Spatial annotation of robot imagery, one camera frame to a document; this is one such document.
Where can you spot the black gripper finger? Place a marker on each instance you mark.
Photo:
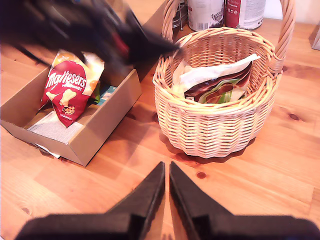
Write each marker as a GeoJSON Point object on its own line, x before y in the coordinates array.
{"type": "Point", "coordinates": [147, 200]}
{"type": "Point", "coordinates": [187, 200]}
{"type": "Point", "coordinates": [142, 42]}

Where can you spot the white Galaxy egg bag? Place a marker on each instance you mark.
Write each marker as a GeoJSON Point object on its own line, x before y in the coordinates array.
{"type": "Point", "coordinates": [177, 90]}

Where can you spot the red white Maltesers bag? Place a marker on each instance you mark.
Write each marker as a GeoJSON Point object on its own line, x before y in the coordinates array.
{"type": "Point", "coordinates": [67, 87]}

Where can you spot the brown green swirl egg bag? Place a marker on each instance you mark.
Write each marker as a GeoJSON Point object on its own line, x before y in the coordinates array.
{"type": "Point", "coordinates": [220, 90]}

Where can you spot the woven wicker basket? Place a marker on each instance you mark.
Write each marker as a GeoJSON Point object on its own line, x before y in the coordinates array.
{"type": "Point", "coordinates": [215, 130]}

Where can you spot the brown cardboard box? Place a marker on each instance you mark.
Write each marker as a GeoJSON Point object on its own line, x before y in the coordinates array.
{"type": "Point", "coordinates": [100, 140]}

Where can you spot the grey tissue box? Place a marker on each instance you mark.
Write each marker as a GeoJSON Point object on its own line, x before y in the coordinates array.
{"type": "Point", "coordinates": [316, 37]}

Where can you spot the white label tin can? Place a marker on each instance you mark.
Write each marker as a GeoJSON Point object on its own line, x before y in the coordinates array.
{"type": "Point", "coordinates": [205, 15]}

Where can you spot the red label tin can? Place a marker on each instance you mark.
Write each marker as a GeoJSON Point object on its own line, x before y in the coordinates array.
{"type": "Point", "coordinates": [247, 15]}

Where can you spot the white paper slip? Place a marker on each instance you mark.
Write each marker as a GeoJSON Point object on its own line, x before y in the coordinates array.
{"type": "Point", "coordinates": [48, 150]}

